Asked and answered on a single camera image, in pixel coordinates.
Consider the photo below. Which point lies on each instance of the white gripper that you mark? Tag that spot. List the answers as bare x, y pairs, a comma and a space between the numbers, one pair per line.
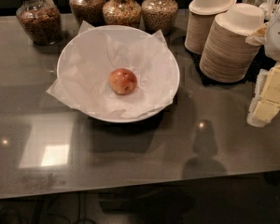
279, 37

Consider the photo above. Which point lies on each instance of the red yellow apple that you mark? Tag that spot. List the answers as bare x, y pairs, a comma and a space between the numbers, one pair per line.
122, 81

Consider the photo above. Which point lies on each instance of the white bowl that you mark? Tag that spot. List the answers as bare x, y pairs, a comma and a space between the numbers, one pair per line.
84, 66

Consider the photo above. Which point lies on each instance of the front stack paper bowls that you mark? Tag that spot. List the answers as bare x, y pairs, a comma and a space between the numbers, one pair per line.
226, 56

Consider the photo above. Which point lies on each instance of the stack paper bowls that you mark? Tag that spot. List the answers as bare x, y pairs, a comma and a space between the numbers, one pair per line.
226, 56
201, 16

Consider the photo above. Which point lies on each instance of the rear stack paper bowls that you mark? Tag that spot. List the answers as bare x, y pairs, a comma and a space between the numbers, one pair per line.
201, 16

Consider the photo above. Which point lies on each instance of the glass jar tan cereal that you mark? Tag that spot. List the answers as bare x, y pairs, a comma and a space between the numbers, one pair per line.
159, 15

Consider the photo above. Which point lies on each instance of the glass jar colourful cereal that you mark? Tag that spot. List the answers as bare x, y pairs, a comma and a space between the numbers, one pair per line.
122, 12

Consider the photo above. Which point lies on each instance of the white paper liner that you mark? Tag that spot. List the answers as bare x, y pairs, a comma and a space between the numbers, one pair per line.
146, 75

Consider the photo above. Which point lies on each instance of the glass jar brown cereal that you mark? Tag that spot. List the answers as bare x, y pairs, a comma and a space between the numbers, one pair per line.
90, 11

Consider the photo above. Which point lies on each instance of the glass jar dark cereal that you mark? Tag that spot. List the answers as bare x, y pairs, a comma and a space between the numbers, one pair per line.
41, 21

